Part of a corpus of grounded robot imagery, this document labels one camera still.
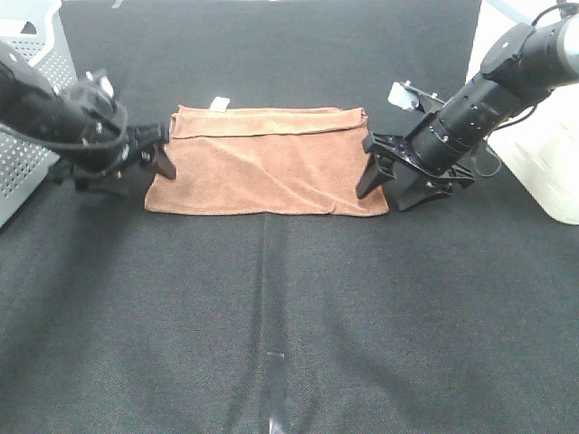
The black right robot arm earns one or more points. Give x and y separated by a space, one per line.
521 69

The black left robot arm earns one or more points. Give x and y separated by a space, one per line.
84 124

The brown terry towel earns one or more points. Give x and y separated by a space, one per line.
249 160

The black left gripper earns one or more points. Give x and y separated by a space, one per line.
109 145

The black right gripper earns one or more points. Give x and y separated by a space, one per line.
430 150

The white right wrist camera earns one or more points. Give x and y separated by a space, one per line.
402 98

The black table mat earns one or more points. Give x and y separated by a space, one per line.
460 316

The black tape strip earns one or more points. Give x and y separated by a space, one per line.
277 388

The white plastic bin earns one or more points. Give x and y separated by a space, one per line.
542 151

